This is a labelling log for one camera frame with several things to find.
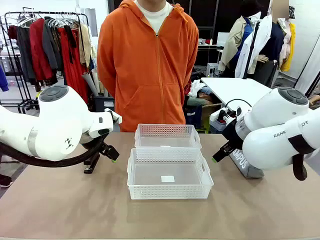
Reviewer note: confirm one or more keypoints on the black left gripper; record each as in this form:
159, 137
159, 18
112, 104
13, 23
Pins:
93, 142

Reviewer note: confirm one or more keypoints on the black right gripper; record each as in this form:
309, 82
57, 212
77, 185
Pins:
232, 135

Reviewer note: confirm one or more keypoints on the grey campus pencil case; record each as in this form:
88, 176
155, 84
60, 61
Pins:
250, 172

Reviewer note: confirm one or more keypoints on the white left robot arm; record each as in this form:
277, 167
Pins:
55, 120

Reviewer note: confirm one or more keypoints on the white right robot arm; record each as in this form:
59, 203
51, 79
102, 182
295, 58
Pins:
270, 120

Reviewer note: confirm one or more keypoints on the black stapler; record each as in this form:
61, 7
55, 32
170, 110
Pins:
91, 167

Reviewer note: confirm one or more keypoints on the clear storage bin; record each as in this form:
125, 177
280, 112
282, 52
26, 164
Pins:
217, 125

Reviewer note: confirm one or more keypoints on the grey plastic box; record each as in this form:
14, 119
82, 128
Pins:
105, 103

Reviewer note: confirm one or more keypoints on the white perforated plastic basket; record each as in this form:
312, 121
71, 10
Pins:
170, 192
167, 131

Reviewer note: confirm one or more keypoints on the white side table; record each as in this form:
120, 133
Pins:
235, 87

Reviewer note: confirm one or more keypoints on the pile of clothes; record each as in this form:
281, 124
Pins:
200, 90

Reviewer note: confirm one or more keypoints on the grey cardboard roll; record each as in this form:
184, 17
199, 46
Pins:
90, 83

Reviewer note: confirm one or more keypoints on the person in orange hoodie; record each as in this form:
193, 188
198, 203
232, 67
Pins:
147, 75

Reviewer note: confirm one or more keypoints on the red dress on hanger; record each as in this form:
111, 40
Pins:
72, 70

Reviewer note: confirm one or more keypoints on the mannequin with beige coat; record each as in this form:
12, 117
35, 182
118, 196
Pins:
233, 47

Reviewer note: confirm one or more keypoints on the black sneaker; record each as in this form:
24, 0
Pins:
5, 181

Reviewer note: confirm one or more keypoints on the beige garment on hanger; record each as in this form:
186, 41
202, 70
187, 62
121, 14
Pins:
86, 45

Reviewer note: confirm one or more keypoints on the white lab coat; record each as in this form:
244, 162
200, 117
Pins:
260, 42

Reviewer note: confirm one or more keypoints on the mannequin in navy shirt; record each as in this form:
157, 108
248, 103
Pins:
275, 45

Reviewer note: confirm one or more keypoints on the grey coat on hanger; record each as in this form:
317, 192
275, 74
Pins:
51, 45

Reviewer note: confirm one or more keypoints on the yellow garment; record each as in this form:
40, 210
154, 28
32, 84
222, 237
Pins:
290, 50

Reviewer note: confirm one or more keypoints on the red jacket on hanger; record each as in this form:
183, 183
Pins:
37, 50

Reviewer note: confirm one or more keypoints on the blue garment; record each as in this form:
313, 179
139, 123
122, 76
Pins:
3, 78

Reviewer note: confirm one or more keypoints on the dark grey hanging garment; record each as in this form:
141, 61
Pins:
23, 55

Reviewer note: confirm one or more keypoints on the black clothes rack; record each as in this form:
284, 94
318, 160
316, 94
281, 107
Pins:
72, 13

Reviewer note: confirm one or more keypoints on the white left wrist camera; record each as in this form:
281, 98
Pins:
114, 116

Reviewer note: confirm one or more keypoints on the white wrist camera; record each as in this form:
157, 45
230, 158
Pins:
114, 116
231, 116

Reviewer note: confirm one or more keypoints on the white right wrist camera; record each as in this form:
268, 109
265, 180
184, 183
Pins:
231, 116

